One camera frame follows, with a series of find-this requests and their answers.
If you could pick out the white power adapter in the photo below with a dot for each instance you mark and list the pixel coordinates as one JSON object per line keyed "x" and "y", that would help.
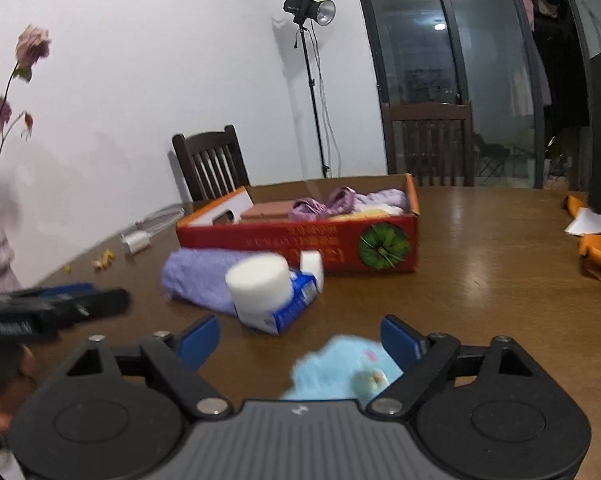
{"x": 136, "y": 243}

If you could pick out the lavender towel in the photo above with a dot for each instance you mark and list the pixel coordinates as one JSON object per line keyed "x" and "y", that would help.
{"x": 195, "y": 280}

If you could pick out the blue tissue packet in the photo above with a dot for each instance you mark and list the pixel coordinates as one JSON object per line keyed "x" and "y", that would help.
{"x": 293, "y": 307}

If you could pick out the purple satin scrunchie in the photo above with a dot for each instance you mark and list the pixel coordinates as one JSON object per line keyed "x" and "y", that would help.
{"x": 325, "y": 205}

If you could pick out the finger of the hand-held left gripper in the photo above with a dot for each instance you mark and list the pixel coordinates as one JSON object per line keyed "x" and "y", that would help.
{"x": 105, "y": 302}
{"x": 70, "y": 288}

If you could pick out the pink white brown layered sponge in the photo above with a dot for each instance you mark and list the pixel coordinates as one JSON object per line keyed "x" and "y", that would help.
{"x": 268, "y": 210}

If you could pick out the light blue plush toy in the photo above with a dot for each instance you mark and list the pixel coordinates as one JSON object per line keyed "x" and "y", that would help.
{"x": 330, "y": 370}

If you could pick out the person's left hand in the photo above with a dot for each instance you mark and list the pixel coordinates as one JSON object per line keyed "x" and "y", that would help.
{"x": 10, "y": 390}

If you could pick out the yellow dried petals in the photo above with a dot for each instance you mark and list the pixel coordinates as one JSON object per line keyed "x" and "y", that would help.
{"x": 104, "y": 259}

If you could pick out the white square sponge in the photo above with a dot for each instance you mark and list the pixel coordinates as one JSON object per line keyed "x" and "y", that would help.
{"x": 313, "y": 265}

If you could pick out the hanging dark clothes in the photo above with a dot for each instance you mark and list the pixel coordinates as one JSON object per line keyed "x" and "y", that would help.
{"x": 565, "y": 70}

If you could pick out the red cardboard box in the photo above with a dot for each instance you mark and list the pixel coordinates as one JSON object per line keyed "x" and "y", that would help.
{"x": 290, "y": 245}

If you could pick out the black studio light on stand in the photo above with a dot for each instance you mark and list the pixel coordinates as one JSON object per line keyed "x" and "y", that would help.
{"x": 308, "y": 10}

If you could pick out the hanging pink garment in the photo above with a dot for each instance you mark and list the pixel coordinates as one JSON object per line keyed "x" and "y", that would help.
{"x": 535, "y": 50}

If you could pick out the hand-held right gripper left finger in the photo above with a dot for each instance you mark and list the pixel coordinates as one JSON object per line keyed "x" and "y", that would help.
{"x": 198, "y": 342}

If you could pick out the orange and white paper packaging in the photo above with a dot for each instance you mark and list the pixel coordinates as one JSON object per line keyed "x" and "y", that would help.
{"x": 595, "y": 240}

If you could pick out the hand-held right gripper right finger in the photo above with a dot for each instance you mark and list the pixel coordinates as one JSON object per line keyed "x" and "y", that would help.
{"x": 400, "y": 342}

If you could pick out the green potted plant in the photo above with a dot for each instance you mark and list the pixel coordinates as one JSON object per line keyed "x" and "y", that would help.
{"x": 560, "y": 150}

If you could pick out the white plush toy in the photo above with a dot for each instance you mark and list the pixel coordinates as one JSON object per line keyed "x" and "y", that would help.
{"x": 388, "y": 208}

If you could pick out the white round sponge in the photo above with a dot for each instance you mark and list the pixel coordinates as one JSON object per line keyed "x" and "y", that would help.
{"x": 258, "y": 280}

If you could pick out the dark wooden slatted chair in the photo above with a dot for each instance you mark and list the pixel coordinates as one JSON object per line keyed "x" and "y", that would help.
{"x": 210, "y": 165}
{"x": 430, "y": 145}

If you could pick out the bunch of dried pink roses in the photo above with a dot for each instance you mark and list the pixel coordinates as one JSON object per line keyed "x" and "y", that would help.
{"x": 23, "y": 55}

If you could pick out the dark framed sliding glass door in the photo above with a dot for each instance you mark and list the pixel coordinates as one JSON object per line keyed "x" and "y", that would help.
{"x": 410, "y": 60}

